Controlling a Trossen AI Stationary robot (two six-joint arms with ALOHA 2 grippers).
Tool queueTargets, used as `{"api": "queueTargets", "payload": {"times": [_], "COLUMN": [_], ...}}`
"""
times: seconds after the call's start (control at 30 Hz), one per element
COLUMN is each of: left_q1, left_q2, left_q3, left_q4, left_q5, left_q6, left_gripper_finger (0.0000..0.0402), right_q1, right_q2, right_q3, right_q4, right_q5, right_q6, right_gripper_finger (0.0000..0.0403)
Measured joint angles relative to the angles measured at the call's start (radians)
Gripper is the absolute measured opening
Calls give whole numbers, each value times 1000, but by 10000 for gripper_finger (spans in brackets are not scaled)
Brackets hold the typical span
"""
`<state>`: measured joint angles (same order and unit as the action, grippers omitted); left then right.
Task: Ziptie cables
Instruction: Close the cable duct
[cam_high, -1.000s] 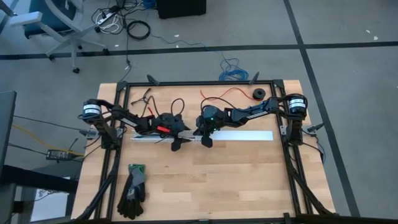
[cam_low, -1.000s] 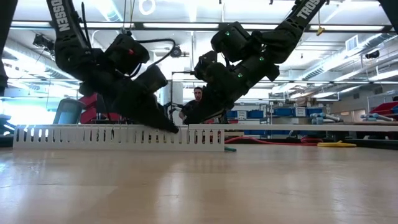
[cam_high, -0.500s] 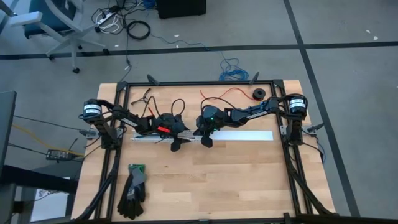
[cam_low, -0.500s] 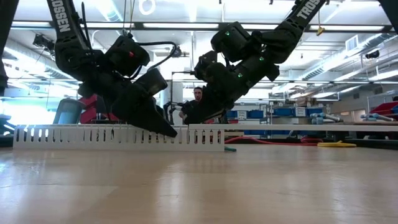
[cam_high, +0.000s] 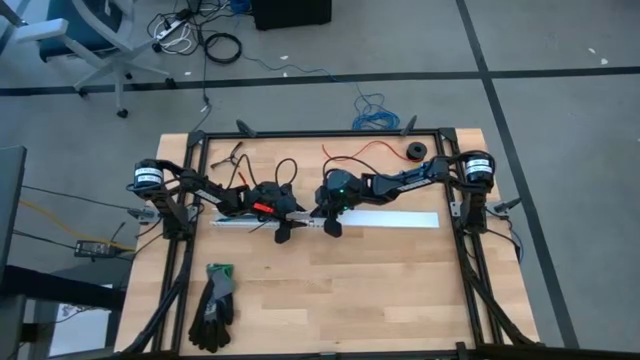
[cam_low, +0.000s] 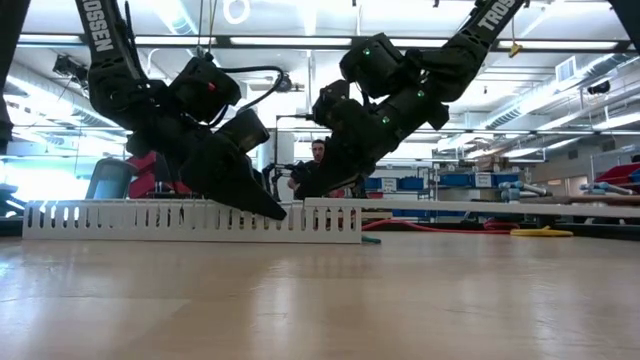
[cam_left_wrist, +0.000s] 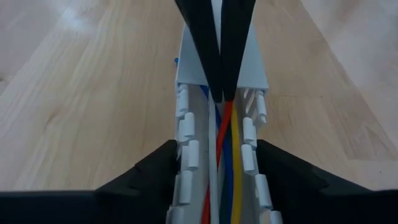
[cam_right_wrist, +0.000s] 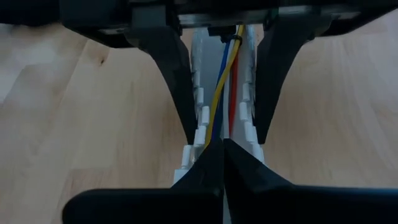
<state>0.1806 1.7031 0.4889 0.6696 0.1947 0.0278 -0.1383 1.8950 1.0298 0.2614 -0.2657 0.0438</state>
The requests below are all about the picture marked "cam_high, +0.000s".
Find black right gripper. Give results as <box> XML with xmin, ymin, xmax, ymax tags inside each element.
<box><xmin>311</xmin><ymin>168</ymin><xmax>365</xmax><ymax>239</ymax></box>

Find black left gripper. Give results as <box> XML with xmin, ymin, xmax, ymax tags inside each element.
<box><xmin>247</xmin><ymin>180</ymin><xmax>309</xmax><ymax>245</ymax></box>

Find white slotted cable duct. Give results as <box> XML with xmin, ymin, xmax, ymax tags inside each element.
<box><xmin>209</xmin><ymin>211</ymin><xmax>321</xmax><ymax>232</ymax></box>

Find long silver aluminium rail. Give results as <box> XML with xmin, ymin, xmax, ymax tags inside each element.
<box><xmin>287</xmin><ymin>209</ymin><xmax>441</xmax><ymax>230</ymax></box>

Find black safety glasses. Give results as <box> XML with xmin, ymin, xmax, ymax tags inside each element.
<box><xmin>209</xmin><ymin>140</ymin><xmax>245</xmax><ymax>170</ymax></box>

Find black glove green cuff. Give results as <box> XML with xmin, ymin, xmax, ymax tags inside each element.
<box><xmin>187</xmin><ymin>262</ymin><xmax>237</xmax><ymax>354</ymax></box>

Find black box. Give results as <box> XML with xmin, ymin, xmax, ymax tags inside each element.
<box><xmin>250</xmin><ymin>0</ymin><xmax>333</xmax><ymax>32</ymax></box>

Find black power adapter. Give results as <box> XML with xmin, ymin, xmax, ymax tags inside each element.
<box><xmin>73</xmin><ymin>239</ymin><xmax>114</xmax><ymax>261</ymax></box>

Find white power strip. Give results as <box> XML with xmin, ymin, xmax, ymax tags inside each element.
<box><xmin>152</xmin><ymin>8</ymin><xmax>195</xmax><ymax>42</ymax></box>

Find grey mesh office chair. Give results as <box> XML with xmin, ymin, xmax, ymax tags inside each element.
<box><xmin>13</xmin><ymin>0</ymin><xmax>177</xmax><ymax>120</ymax></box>

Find black side desk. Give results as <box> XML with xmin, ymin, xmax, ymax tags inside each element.
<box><xmin>0</xmin><ymin>144</ymin><xmax>127</xmax><ymax>360</ymax></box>

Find black left camera cable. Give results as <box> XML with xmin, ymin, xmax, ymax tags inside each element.
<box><xmin>273</xmin><ymin>157</ymin><xmax>300</xmax><ymax>187</ymax></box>

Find black camera cable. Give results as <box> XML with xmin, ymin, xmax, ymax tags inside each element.
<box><xmin>273</xmin><ymin>157</ymin><xmax>300</xmax><ymax>187</ymax></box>
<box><xmin>321</xmin><ymin>155</ymin><xmax>382</xmax><ymax>177</ymax></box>

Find black right camera cable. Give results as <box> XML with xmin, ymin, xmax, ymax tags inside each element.
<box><xmin>321</xmin><ymin>155</ymin><xmax>382</xmax><ymax>177</ymax></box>

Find loose red wire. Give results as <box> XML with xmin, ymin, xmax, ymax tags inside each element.
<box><xmin>320</xmin><ymin>139</ymin><xmax>410</xmax><ymax>164</ymax></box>

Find blue coiled floor cable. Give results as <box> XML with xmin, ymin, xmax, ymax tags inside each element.
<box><xmin>351</xmin><ymin>91</ymin><xmax>402</xmax><ymax>132</ymax></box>

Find black wire spool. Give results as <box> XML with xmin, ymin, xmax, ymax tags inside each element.
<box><xmin>405</xmin><ymin>140</ymin><xmax>429</xmax><ymax>163</ymax></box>

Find black coiled floor cable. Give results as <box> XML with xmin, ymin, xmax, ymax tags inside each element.
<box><xmin>203</xmin><ymin>31</ymin><xmax>244</xmax><ymax>66</ymax></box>

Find yellow floor cable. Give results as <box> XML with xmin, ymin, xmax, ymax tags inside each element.
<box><xmin>18</xmin><ymin>198</ymin><xmax>137</xmax><ymax>251</ymax></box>

